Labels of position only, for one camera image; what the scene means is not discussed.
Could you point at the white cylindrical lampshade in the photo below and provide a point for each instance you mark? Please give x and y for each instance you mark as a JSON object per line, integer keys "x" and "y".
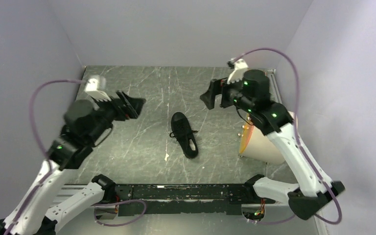
{"x": 257, "y": 146}

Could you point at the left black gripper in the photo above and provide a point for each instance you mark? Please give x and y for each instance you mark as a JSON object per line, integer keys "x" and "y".
{"x": 133, "y": 105}

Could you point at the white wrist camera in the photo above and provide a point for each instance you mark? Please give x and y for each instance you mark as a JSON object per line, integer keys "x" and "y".
{"x": 95, "y": 88}
{"x": 239, "y": 67}

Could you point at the black canvas shoe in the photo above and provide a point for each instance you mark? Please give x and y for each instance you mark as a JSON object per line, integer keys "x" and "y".
{"x": 181, "y": 130}

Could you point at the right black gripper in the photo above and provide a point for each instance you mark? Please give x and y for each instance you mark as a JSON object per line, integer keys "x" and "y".
{"x": 215, "y": 87}

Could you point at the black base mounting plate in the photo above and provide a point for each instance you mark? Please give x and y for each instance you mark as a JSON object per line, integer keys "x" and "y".
{"x": 186, "y": 198}

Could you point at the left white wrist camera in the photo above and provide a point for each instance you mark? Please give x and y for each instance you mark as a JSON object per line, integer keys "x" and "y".
{"x": 95, "y": 88}

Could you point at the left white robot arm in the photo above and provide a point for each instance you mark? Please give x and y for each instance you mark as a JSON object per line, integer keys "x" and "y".
{"x": 35, "y": 214}

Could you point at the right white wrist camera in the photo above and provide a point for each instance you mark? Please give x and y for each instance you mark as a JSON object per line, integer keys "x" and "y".
{"x": 239, "y": 67}

